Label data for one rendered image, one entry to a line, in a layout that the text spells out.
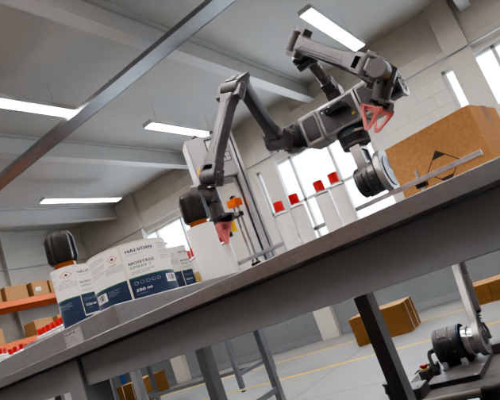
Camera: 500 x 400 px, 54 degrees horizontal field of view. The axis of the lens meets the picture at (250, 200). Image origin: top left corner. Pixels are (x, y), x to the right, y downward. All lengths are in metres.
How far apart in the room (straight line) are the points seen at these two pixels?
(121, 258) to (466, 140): 1.04
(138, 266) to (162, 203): 8.34
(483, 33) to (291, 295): 6.72
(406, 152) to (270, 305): 1.07
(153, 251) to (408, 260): 0.77
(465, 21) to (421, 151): 5.76
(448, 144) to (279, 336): 6.93
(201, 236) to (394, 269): 0.95
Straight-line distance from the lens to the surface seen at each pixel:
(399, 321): 5.74
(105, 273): 1.23
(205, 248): 1.48
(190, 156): 1.95
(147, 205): 9.82
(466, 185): 0.52
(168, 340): 0.88
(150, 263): 1.22
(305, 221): 1.61
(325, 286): 0.65
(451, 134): 1.62
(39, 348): 1.34
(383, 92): 1.60
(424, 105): 7.23
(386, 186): 2.15
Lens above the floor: 0.78
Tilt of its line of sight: 12 degrees up
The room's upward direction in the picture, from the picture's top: 20 degrees counter-clockwise
